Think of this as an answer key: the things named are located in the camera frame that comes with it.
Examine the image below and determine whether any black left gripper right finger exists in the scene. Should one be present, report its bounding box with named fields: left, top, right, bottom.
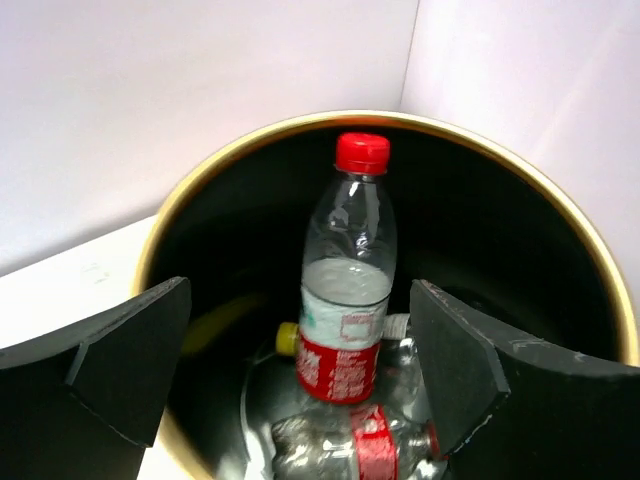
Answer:
left=410, top=280, right=639, bottom=479

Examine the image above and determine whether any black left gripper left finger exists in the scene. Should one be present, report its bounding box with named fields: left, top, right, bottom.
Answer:
left=1, top=277, right=191, bottom=479

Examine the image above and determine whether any Coke bottle red label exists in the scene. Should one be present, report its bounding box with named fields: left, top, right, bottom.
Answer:
left=271, top=403, right=442, bottom=479

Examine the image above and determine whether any yellow cap small bottle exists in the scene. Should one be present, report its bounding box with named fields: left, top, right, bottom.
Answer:
left=275, top=322, right=299, bottom=357

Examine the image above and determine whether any red label Nongfu water bottle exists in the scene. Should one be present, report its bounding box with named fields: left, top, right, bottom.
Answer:
left=296, top=132, right=397, bottom=404

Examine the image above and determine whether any orange cylindrical bin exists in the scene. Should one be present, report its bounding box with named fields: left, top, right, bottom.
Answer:
left=134, top=111, right=639, bottom=479

